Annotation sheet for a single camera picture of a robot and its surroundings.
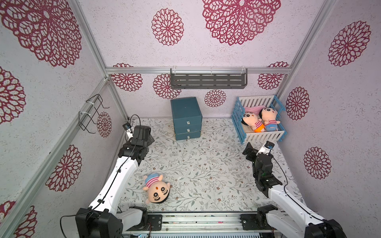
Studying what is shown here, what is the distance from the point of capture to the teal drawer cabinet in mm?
940

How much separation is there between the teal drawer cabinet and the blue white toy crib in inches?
11.9

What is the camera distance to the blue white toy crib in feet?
3.36
